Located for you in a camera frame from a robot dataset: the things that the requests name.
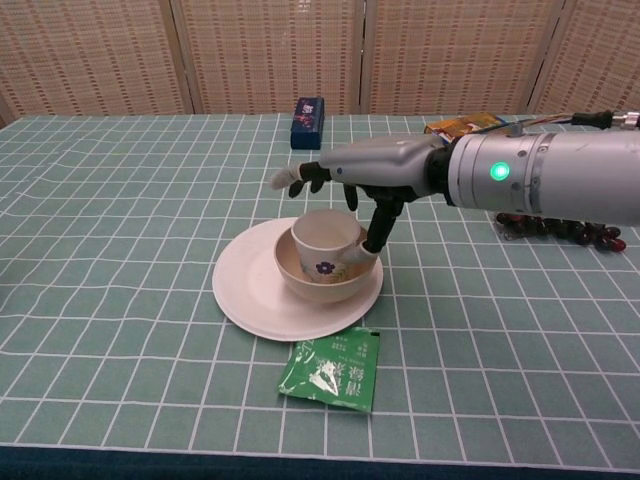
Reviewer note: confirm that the dark blue long box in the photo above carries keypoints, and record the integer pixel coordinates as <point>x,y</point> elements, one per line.
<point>306,125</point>

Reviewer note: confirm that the orange blue snack box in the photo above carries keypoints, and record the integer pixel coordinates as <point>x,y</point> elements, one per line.
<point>465,125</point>

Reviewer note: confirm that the beige bowl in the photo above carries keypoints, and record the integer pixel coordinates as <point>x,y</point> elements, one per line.
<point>325,292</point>

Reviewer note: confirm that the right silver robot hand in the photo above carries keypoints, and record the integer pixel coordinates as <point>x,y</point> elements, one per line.
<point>380,160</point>

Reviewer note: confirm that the white flower print paper cup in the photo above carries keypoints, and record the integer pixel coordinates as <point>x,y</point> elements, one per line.
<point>320,250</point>

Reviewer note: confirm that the white round plate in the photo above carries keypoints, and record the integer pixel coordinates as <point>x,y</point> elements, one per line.
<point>250,295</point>

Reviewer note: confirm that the woven bamboo screen panel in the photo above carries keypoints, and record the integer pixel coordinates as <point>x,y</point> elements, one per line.
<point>90,55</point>
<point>465,50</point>
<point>600,55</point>
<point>275,50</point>

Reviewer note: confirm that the dark red grape bunch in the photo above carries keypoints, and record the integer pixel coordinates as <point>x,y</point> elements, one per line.
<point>600,236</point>

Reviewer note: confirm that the green tea packet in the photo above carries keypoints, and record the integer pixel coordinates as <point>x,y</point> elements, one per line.
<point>335,375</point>

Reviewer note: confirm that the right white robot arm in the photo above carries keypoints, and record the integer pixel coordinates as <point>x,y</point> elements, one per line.
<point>550,175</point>

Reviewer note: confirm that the teal checkered tablecloth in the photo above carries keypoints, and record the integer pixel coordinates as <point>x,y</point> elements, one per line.
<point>125,225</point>

